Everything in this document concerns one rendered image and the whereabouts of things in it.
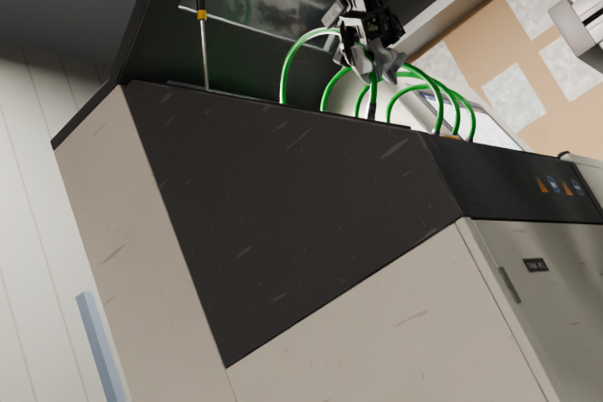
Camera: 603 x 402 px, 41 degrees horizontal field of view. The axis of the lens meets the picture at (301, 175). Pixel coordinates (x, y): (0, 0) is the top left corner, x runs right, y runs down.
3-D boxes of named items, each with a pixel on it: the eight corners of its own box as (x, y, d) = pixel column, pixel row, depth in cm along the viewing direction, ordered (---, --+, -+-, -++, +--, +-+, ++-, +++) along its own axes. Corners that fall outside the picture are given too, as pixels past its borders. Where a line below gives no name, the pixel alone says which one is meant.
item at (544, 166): (475, 216, 127) (430, 133, 133) (453, 230, 130) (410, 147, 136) (605, 222, 176) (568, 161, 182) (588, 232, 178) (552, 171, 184)
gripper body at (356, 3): (367, 48, 153) (350, -14, 148) (341, 46, 160) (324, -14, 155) (397, 33, 156) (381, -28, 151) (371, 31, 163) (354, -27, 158)
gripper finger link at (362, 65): (371, 91, 158) (363, 46, 154) (354, 89, 163) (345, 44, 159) (384, 87, 159) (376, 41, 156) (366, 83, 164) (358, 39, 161)
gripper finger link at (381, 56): (393, 83, 160) (378, 40, 156) (375, 79, 165) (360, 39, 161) (404, 74, 161) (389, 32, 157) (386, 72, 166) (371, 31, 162)
